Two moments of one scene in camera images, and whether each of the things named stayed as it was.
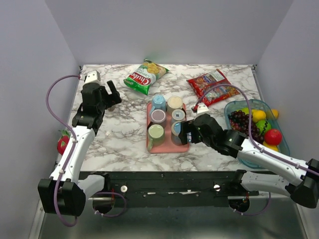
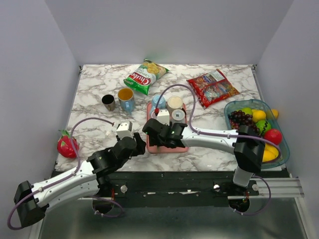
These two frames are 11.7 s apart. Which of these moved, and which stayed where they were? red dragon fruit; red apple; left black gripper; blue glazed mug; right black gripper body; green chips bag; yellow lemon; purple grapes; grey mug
Moved: left black gripper; blue glazed mug; right black gripper body
Stayed: purple grapes; yellow lemon; grey mug; red apple; green chips bag; red dragon fruit
